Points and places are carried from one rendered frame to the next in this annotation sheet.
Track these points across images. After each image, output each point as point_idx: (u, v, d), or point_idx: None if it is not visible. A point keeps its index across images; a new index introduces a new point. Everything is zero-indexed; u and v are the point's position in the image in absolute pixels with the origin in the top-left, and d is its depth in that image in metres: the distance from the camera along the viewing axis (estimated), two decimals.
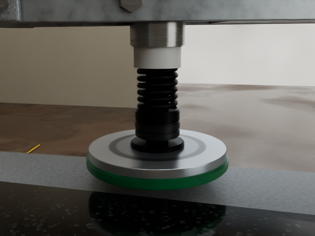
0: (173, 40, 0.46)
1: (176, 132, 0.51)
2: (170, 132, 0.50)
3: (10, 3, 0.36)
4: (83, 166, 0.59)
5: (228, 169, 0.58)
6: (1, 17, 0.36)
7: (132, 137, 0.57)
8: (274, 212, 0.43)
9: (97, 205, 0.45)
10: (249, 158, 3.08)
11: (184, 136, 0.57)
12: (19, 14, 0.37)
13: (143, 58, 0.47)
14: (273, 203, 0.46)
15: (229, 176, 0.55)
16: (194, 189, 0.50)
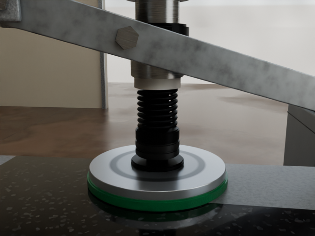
0: (172, 72, 0.47)
1: (176, 151, 0.51)
2: (170, 151, 0.50)
3: (10, 3, 0.36)
4: None
5: None
6: (1, 17, 0.36)
7: (192, 167, 0.51)
8: None
9: None
10: None
11: (138, 177, 0.48)
12: (19, 14, 0.37)
13: (143, 79, 0.48)
14: None
15: (88, 167, 0.59)
16: (45, 180, 0.54)
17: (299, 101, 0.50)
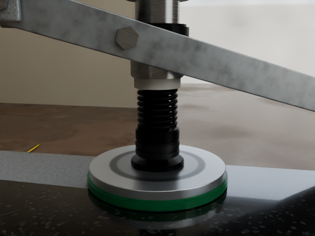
0: (172, 72, 0.47)
1: (176, 151, 0.51)
2: (170, 151, 0.50)
3: (10, 3, 0.36)
4: (87, 165, 0.60)
5: (232, 167, 0.59)
6: (1, 17, 0.36)
7: (192, 168, 0.51)
8: (280, 210, 0.44)
9: (104, 203, 0.46)
10: (248, 158, 3.08)
11: (137, 176, 0.48)
12: (19, 14, 0.37)
13: (143, 79, 0.48)
14: (278, 201, 0.46)
15: (233, 175, 0.55)
16: None
17: (299, 101, 0.50)
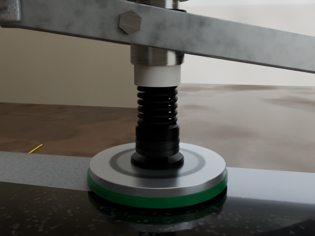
0: (172, 59, 0.47)
1: (176, 148, 0.51)
2: (170, 148, 0.50)
3: (10, 3, 0.36)
4: (85, 166, 0.59)
5: (231, 169, 0.58)
6: (1, 17, 0.36)
7: (191, 157, 0.55)
8: (278, 214, 0.43)
9: (100, 206, 0.45)
10: (251, 159, 3.07)
11: (168, 175, 0.47)
12: (19, 14, 0.37)
13: (143, 76, 0.48)
14: (277, 204, 0.45)
15: (232, 177, 0.55)
16: None
17: (310, 65, 0.50)
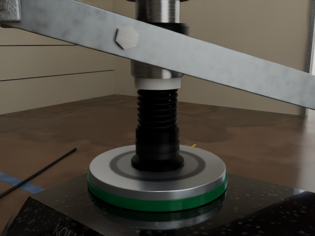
0: (172, 72, 0.47)
1: (176, 151, 0.51)
2: (170, 151, 0.50)
3: (10, 3, 0.36)
4: None
5: None
6: (1, 17, 0.36)
7: (130, 155, 0.57)
8: None
9: None
10: None
11: (181, 152, 0.58)
12: (19, 14, 0.37)
13: (143, 79, 0.48)
14: None
15: None
16: None
17: (299, 100, 0.50)
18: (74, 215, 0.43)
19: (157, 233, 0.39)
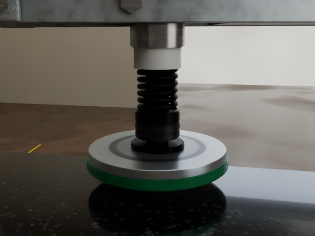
0: (173, 41, 0.46)
1: (176, 133, 0.51)
2: (170, 133, 0.50)
3: (10, 3, 0.36)
4: (86, 165, 0.60)
5: (232, 168, 0.58)
6: (1, 17, 0.36)
7: (125, 152, 0.50)
8: (280, 212, 0.43)
9: (102, 205, 0.45)
10: (250, 158, 3.08)
11: (135, 136, 0.58)
12: (19, 14, 0.37)
13: (143, 59, 0.47)
14: (278, 202, 0.46)
15: (233, 176, 0.55)
16: (198, 189, 0.50)
17: None
18: None
19: None
